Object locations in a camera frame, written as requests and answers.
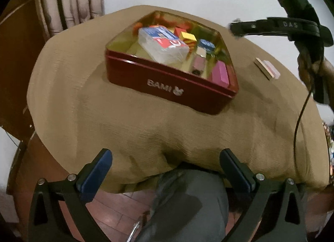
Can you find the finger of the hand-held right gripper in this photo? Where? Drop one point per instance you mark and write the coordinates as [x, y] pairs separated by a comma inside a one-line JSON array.
[[250, 26]]

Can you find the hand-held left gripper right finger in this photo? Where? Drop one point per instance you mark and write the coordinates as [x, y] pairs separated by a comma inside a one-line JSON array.
[[236, 174]]

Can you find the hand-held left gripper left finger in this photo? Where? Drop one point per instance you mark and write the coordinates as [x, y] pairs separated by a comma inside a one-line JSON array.
[[95, 174]]

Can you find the gold rectangular block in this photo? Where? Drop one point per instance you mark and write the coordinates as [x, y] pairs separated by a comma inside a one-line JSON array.
[[262, 67]]

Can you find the small blue patterned tin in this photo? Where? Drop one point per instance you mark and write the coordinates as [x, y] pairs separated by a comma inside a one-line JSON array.
[[207, 45]]

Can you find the clear plastic box red insert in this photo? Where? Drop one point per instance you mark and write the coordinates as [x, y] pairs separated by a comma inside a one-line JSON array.
[[273, 69]]

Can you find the magenta rectangular block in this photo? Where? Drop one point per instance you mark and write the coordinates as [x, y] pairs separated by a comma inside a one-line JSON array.
[[220, 73]]

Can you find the yellow cube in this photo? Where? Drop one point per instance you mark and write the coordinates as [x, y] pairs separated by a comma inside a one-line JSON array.
[[188, 37]]

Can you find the clear dental floss pick box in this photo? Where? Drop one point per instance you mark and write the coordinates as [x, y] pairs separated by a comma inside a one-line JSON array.
[[161, 49]]

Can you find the red metal tin box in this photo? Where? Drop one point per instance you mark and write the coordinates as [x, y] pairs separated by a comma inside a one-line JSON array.
[[156, 83]]

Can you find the person's right hand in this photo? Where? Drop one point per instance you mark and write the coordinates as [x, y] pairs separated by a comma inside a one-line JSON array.
[[306, 71]]

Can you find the brown tablecloth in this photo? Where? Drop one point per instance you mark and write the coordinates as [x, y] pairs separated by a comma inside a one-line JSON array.
[[104, 127]]

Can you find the person's grey trouser leg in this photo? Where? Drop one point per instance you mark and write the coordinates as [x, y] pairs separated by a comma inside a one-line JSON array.
[[182, 205]]

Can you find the white radiator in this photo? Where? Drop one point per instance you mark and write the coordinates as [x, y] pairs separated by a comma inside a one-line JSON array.
[[75, 2]]

